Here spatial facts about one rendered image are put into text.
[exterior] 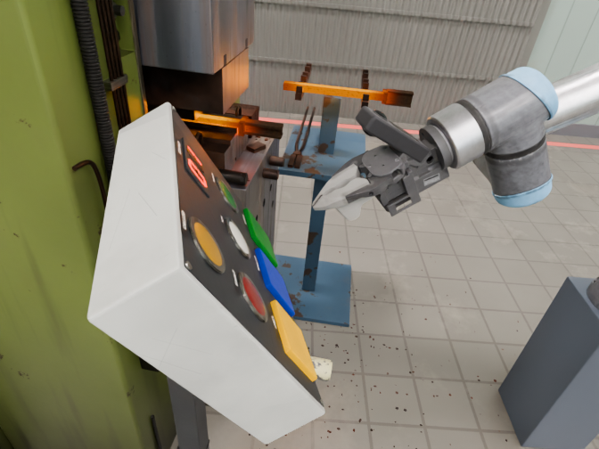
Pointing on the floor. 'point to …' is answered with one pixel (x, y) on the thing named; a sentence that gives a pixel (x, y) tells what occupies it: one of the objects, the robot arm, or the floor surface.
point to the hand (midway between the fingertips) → (318, 200)
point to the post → (188, 417)
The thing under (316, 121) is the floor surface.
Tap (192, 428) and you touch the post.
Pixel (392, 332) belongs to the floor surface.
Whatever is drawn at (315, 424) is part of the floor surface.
